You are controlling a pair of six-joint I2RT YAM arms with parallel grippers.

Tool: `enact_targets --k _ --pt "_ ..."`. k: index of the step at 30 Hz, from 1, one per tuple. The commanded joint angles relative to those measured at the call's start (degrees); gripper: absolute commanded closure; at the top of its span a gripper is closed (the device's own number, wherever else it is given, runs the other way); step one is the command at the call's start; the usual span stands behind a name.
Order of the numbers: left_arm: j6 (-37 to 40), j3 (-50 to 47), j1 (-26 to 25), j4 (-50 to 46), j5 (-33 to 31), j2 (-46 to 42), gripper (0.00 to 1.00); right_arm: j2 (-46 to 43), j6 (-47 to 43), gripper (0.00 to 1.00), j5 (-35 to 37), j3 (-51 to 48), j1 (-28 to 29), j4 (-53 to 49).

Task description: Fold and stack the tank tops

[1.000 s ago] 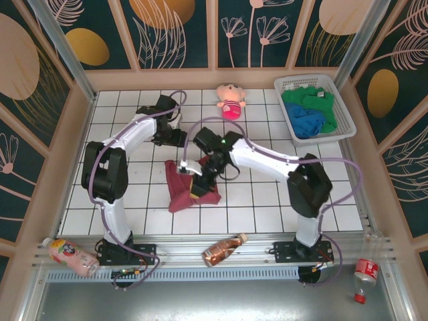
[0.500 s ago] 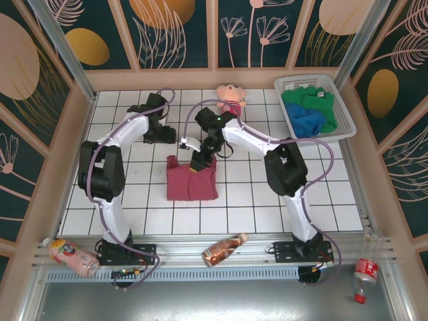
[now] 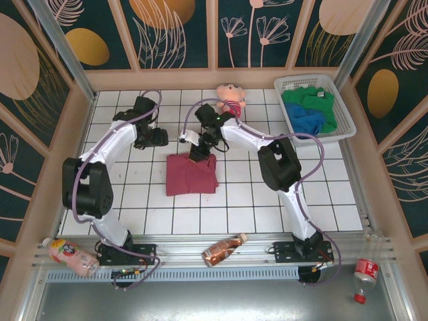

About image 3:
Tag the maroon tank top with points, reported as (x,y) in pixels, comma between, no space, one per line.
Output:
(187,177)

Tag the pink plush doll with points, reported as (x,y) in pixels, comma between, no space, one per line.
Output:
(229,92)

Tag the blue tank top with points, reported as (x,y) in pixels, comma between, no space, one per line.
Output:
(304,120)

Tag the brown drink bottle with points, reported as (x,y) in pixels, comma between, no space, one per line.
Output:
(220,250)

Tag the green tank top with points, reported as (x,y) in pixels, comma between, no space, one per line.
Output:
(311,100)

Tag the white plastic laundry basket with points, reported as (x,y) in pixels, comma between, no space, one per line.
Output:
(342,112)

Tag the grey metal panel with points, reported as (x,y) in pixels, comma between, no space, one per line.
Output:
(200,301)

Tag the pink drink bottle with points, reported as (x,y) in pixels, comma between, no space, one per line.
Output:
(70,255)

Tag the red label cola bottle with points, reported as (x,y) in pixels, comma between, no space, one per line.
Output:
(366,269)

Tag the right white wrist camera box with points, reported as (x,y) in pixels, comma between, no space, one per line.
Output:
(190,136)

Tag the aluminium rail base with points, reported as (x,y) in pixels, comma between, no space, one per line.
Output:
(257,249)

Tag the aluminium frame post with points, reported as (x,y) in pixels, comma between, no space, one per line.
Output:
(354,47)
(63,43)

